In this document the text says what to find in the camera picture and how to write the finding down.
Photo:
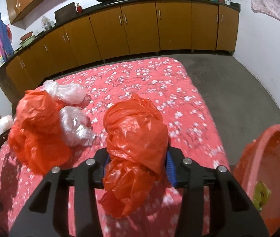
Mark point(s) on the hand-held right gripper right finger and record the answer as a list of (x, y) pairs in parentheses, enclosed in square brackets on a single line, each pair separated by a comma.
[(172, 171)]

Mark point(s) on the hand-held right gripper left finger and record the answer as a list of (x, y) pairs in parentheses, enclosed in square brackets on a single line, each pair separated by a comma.
[(98, 167)]

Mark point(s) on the red plastic bag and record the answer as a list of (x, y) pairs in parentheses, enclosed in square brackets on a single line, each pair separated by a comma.
[(135, 140)]

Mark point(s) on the red plastic basket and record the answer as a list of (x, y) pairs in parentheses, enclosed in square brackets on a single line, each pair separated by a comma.
[(278, 158)]

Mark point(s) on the white translucent plastic bag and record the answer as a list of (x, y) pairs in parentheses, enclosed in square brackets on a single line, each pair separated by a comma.
[(4, 124)]

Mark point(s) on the clear plastic bag left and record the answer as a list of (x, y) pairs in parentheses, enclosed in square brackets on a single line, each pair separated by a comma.
[(75, 126)]

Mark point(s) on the clear plastic bag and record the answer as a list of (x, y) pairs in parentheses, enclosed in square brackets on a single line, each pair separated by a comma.
[(68, 92), (75, 126)]

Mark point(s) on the orange plastic bag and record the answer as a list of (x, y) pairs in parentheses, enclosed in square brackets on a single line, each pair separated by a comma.
[(38, 128)]

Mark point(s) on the red floral tablecloth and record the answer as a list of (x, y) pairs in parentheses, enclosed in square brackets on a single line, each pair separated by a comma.
[(154, 86)]

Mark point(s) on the red basin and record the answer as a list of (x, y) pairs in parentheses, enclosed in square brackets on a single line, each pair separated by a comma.
[(26, 35)]

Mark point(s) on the glass jar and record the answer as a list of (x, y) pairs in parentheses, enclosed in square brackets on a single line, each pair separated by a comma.
[(46, 23)]

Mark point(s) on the wooden lower cabinets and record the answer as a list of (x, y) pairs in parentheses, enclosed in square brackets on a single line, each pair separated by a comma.
[(142, 24)]

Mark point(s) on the dark cutting board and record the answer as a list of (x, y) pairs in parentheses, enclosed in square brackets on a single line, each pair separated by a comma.
[(65, 12)]

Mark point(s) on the red bottle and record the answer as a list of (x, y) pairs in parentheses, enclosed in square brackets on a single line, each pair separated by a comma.
[(79, 8)]

